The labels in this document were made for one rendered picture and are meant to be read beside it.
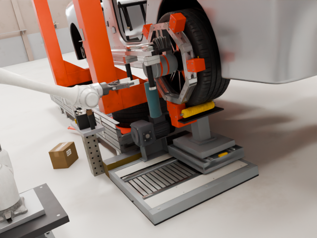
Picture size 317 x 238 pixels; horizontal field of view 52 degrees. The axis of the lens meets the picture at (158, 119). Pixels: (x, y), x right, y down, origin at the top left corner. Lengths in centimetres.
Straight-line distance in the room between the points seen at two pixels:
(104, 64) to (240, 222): 146
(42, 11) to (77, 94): 282
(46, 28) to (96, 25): 193
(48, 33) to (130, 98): 203
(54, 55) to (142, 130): 222
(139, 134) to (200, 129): 47
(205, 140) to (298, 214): 84
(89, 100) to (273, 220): 118
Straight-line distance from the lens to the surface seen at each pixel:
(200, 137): 242
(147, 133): 250
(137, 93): 263
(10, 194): 186
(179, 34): 209
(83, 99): 163
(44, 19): 439
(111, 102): 256
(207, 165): 227
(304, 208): 206
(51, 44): 439
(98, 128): 251
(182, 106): 227
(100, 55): 251
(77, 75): 446
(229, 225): 194
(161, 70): 215
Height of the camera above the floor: 116
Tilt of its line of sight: 17 degrees down
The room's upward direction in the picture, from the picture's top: 11 degrees counter-clockwise
